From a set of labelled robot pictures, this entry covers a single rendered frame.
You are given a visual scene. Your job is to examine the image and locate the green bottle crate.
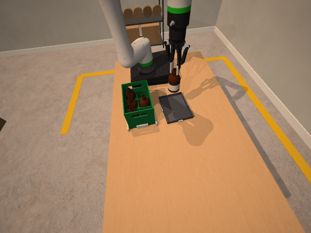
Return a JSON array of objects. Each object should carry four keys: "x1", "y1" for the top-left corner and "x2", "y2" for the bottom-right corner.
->
[{"x1": 121, "y1": 82, "x2": 156, "y2": 129}]

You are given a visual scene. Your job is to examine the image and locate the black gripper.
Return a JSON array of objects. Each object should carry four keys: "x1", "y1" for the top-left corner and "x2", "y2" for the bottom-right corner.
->
[{"x1": 164, "y1": 27, "x2": 190, "y2": 75}]

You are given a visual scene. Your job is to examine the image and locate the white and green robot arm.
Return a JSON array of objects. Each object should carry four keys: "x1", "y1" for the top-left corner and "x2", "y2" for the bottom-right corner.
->
[{"x1": 98, "y1": 0, "x2": 192, "y2": 73}]

